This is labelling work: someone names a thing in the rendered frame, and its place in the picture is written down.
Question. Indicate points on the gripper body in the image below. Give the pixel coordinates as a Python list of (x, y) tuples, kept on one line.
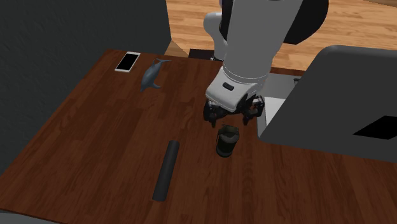
[(242, 108)]

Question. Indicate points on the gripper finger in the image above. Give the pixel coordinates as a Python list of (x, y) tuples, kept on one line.
[(256, 108), (212, 114)]

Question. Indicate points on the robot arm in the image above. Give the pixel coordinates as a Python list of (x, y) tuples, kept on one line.
[(254, 46)]

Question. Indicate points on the dark green cup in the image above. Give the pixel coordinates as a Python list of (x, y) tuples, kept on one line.
[(227, 141)]

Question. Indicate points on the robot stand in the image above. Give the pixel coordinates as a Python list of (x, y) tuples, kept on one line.
[(200, 54)]

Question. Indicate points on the black cylinder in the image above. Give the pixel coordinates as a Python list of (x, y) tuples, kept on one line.
[(167, 170)]

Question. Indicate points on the grey laptop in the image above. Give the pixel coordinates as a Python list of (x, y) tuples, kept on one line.
[(328, 99)]

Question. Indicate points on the blue-grey dolphin figure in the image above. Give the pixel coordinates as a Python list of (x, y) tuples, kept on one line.
[(150, 75)]

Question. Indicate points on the white phone with black screen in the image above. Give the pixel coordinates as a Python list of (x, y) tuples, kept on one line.
[(127, 62)]

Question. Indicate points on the brown wooden table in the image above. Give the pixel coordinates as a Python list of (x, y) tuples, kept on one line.
[(93, 139)]

